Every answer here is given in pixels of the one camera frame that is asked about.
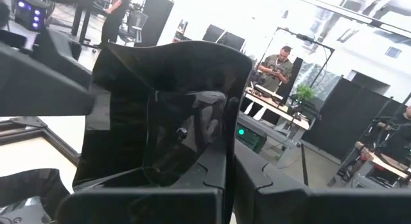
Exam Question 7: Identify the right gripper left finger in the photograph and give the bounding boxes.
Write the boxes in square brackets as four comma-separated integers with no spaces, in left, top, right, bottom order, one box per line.
[57,137,227,224]

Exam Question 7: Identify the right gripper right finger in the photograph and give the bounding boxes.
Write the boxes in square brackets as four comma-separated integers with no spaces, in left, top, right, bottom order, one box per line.
[234,140,411,224]

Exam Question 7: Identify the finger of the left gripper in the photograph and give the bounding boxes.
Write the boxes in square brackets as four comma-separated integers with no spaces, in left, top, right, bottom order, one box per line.
[31,28,92,89]
[0,44,96,117]

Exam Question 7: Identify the black mini plate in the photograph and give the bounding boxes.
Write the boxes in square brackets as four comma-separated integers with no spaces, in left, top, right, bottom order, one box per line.
[72,40,253,190]
[0,168,71,224]

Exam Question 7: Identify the black round table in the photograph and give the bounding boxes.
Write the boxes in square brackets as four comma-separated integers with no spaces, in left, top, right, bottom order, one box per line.
[35,0,107,46]

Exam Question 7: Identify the black stand pole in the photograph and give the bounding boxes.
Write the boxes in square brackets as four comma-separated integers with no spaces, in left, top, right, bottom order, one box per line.
[300,142,310,187]

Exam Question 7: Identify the black device purple lights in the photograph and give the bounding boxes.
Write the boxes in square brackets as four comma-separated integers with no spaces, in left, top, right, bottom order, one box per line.
[14,0,55,33]

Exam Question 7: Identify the person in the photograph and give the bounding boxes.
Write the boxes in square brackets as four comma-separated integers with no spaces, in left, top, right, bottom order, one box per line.
[374,103,411,160]
[240,45,295,119]
[96,0,131,48]

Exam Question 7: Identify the grey office chair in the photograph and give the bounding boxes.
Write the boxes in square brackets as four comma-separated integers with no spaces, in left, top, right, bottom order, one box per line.
[118,10,148,45]

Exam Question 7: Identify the dark box green light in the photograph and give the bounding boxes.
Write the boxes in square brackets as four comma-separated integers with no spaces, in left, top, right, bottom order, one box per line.
[236,114,268,155]

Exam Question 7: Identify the wooden desk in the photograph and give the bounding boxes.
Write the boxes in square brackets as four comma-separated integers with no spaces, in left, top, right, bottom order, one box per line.
[353,142,411,186]

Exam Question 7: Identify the black room partition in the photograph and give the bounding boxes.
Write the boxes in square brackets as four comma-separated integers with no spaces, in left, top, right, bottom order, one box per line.
[134,0,175,47]
[301,75,407,161]

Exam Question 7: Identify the white desk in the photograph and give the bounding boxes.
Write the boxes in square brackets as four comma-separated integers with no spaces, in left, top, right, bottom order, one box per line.
[243,85,311,169]

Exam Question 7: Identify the small green plant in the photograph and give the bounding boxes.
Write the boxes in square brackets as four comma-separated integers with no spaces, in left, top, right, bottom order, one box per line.
[293,83,317,105]

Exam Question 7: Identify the black monitor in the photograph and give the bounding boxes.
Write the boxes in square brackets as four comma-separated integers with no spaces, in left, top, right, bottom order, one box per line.
[202,24,225,44]
[218,31,247,52]

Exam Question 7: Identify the black aluminium table frame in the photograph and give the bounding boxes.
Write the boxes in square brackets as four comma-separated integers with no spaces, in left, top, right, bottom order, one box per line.
[0,116,82,166]

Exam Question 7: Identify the black gantry frame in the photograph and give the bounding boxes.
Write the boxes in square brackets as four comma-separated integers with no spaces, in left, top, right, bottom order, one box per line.
[261,26,335,90]

